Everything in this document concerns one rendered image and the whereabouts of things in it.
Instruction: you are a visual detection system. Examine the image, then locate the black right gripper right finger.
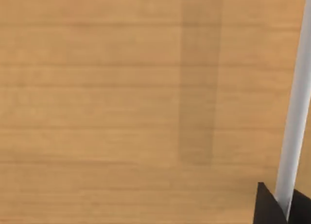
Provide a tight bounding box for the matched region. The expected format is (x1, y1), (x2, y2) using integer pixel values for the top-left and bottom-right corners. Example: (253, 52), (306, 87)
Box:
(288, 189), (311, 224)

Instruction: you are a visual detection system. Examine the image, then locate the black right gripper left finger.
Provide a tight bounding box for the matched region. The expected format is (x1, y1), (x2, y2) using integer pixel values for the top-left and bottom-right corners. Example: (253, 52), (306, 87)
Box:
(252, 182), (289, 224)

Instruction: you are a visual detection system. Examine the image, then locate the long metal handle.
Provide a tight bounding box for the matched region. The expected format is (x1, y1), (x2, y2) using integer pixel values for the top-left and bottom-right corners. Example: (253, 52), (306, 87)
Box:
(274, 0), (311, 221)

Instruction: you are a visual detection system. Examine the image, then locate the wooden door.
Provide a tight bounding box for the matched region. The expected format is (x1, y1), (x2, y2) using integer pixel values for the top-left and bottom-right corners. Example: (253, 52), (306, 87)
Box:
(0, 0), (311, 224)

